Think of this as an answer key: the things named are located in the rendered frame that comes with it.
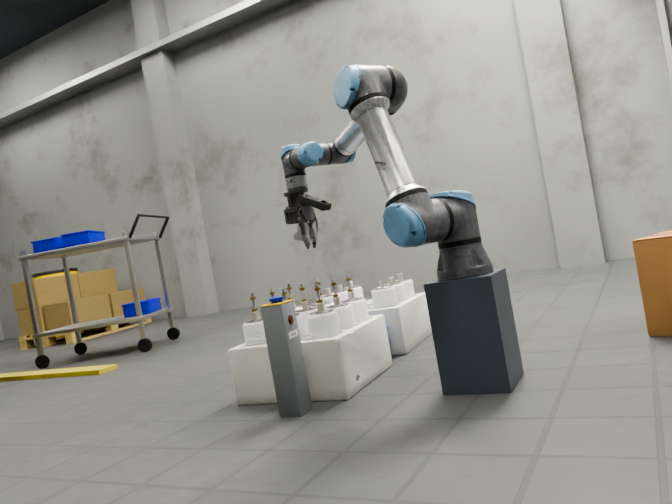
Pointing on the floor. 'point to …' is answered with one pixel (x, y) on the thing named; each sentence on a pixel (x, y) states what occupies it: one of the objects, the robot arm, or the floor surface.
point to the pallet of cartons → (54, 304)
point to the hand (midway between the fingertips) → (312, 244)
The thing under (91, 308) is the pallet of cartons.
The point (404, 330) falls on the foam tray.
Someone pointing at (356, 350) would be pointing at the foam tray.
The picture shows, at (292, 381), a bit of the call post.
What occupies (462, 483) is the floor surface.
